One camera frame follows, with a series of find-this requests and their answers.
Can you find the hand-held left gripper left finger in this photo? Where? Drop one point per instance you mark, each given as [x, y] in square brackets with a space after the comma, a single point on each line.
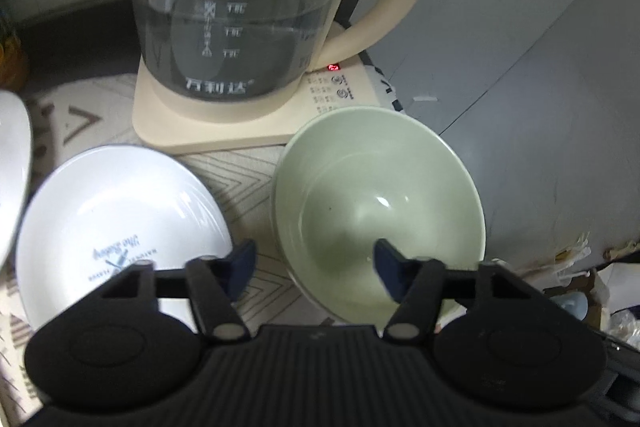
[243, 261]

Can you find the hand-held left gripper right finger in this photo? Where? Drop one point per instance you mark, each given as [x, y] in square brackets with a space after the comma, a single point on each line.
[389, 268]

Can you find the light green ceramic bowl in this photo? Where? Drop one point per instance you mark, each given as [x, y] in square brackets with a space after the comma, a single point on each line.
[360, 212]

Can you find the white plate with blue print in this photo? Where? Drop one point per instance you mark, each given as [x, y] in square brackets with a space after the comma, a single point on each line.
[115, 212]

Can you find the patterned table mat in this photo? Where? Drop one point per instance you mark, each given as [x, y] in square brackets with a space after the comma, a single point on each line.
[240, 197]

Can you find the cream kettle heating base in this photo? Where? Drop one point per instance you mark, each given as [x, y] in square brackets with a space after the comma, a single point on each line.
[260, 117]

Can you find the cardboard box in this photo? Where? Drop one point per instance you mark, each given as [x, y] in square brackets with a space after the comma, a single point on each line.
[597, 294]

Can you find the clear plastic bag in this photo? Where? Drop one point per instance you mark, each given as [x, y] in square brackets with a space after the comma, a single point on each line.
[625, 322]

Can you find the plain white plate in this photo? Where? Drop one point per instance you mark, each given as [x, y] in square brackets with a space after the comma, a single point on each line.
[12, 167]

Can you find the glass electric kettle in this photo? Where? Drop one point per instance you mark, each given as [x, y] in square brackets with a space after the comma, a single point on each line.
[235, 2]

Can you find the orange juice bottle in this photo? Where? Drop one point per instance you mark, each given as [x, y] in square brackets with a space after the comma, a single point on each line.
[11, 52]

